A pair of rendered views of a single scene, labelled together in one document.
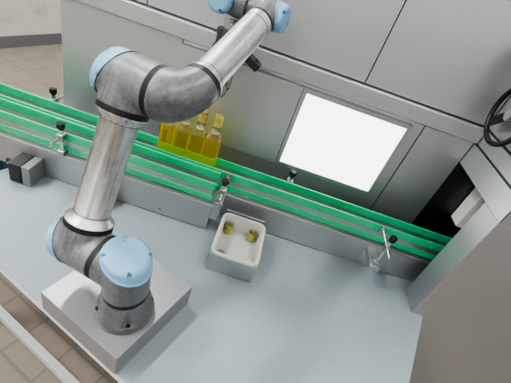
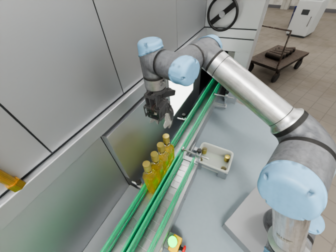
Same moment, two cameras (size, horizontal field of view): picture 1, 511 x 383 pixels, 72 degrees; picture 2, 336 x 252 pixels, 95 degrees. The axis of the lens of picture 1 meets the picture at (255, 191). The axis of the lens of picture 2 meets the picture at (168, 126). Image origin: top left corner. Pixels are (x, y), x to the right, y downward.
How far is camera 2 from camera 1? 1.04 m
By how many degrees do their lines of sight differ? 41
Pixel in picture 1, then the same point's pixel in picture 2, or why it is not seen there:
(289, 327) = (253, 149)
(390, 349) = (254, 117)
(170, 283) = (255, 198)
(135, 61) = (323, 164)
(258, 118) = not seen: hidden behind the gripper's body
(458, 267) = not seen: hidden behind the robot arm
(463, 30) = not seen: outside the picture
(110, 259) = (318, 226)
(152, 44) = (82, 165)
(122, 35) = (54, 195)
